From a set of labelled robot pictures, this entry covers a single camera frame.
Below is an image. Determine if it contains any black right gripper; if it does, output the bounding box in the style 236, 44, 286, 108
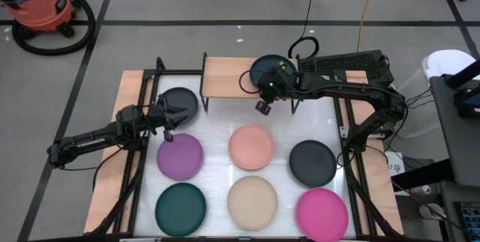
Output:
258, 61, 302, 103

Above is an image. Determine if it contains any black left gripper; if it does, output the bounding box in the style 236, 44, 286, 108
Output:
148, 94, 191, 133

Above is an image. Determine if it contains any dark grey plate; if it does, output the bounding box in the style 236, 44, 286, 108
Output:
160, 86, 200, 127

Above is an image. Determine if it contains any dark teal plate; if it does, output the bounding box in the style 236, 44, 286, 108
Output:
249, 54, 298, 90

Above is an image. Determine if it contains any purple plate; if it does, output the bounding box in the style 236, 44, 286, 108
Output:
155, 133, 205, 181

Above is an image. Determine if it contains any salmon pink plate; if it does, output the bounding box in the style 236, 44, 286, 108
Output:
227, 124, 276, 171

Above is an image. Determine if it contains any black plate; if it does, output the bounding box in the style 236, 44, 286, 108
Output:
288, 139, 338, 188

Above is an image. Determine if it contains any white table mat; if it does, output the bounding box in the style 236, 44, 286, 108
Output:
133, 73, 357, 238

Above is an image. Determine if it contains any dark green plate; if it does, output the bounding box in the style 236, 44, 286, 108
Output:
154, 181, 208, 238

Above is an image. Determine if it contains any beige plate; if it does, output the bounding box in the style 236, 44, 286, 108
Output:
226, 175, 279, 231

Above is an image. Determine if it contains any orange shop vacuum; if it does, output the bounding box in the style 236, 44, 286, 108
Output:
0, 0, 76, 33
10, 0, 97, 56

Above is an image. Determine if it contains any magenta plate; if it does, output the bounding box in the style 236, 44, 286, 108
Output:
295, 187, 350, 242

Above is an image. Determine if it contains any white paper sheet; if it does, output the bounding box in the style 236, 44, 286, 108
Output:
385, 151, 406, 178

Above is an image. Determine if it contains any white bin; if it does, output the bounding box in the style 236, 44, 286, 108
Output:
393, 49, 477, 138

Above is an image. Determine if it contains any grey desk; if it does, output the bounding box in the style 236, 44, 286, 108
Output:
429, 73, 480, 187

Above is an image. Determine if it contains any white cup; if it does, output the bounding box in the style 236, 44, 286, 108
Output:
418, 202, 444, 220

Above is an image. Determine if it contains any black keypad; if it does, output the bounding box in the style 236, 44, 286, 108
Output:
453, 201, 480, 242

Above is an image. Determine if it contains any wooden shelf with black frame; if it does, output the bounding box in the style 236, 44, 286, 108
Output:
198, 51, 303, 115

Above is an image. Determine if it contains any black aluminium table frame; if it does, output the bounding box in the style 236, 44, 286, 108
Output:
89, 56, 406, 238

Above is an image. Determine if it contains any black floor cable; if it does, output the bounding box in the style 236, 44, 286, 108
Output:
287, 0, 320, 60

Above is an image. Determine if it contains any yellow floor cable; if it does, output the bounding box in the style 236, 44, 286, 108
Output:
355, 0, 380, 52

